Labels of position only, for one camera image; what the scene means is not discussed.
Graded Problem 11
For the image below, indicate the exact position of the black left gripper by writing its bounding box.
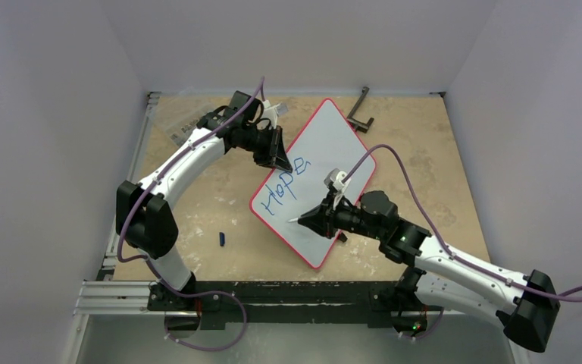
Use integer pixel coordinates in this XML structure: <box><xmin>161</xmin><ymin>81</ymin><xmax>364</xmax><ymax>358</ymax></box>
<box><xmin>240</xmin><ymin>124</ymin><xmax>291</xmax><ymax>173</ymax></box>

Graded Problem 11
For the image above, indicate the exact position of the red-framed whiteboard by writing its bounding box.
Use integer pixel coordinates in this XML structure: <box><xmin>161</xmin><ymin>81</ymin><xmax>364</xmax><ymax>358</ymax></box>
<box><xmin>250</xmin><ymin>99</ymin><xmax>367</xmax><ymax>268</ymax></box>

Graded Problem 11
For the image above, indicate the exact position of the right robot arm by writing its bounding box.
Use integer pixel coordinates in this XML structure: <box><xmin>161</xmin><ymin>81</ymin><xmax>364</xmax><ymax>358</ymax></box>
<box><xmin>296</xmin><ymin>190</ymin><xmax>560</xmax><ymax>353</ymax></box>

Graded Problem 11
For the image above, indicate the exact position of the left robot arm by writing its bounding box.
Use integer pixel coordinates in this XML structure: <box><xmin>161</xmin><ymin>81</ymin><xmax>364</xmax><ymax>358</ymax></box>
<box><xmin>115</xmin><ymin>91</ymin><xmax>293</xmax><ymax>310</ymax></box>

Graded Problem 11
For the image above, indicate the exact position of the clear plastic screw box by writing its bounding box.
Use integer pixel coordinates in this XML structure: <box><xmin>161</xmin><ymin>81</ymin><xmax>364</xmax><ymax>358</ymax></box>
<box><xmin>153</xmin><ymin>96</ymin><xmax>215</xmax><ymax>147</ymax></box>

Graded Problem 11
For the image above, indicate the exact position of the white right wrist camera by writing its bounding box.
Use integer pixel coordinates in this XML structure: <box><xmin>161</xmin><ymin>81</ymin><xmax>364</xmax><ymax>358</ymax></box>
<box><xmin>324</xmin><ymin>168</ymin><xmax>350</xmax><ymax>209</ymax></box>

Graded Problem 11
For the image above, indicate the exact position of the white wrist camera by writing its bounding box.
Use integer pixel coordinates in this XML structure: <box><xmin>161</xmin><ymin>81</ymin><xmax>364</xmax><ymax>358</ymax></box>
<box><xmin>324</xmin><ymin>168</ymin><xmax>350</xmax><ymax>209</ymax></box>
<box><xmin>260</xmin><ymin>100</ymin><xmax>289</xmax><ymax>129</ymax></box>

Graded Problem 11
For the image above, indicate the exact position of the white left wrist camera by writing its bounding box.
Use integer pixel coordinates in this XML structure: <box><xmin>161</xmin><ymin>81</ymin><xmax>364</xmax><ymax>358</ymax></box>
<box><xmin>260</xmin><ymin>100</ymin><xmax>289</xmax><ymax>129</ymax></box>

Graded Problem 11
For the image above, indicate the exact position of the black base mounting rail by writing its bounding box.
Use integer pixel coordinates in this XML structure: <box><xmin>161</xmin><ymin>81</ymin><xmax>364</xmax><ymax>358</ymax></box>
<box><xmin>147</xmin><ymin>281</ymin><xmax>427</xmax><ymax>334</ymax></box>

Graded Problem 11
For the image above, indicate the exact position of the dark metal L bracket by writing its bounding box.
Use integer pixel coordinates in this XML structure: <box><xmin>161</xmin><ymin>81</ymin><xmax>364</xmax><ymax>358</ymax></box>
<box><xmin>346</xmin><ymin>86</ymin><xmax>375</xmax><ymax>135</ymax></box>

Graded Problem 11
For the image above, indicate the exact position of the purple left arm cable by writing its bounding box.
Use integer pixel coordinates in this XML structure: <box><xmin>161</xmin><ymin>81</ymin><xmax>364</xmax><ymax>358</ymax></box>
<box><xmin>116</xmin><ymin>76</ymin><xmax>267</xmax><ymax>303</ymax></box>

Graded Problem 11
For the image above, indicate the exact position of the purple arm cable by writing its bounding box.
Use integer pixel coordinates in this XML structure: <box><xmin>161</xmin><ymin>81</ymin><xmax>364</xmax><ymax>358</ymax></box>
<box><xmin>342</xmin><ymin>144</ymin><xmax>582</xmax><ymax>304</ymax></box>
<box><xmin>116</xmin><ymin>76</ymin><xmax>267</xmax><ymax>303</ymax></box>

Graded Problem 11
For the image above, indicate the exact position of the aluminium frame rail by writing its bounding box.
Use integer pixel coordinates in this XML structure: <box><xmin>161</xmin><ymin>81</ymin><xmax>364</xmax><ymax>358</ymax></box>
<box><xmin>73</xmin><ymin>281</ymin><xmax>197</xmax><ymax>317</ymax></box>

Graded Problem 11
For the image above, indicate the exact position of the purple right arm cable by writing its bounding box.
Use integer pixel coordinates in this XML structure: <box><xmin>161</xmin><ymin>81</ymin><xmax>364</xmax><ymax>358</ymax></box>
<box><xmin>342</xmin><ymin>144</ymin><xmax>582</xmax><ymax>304</ymax></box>

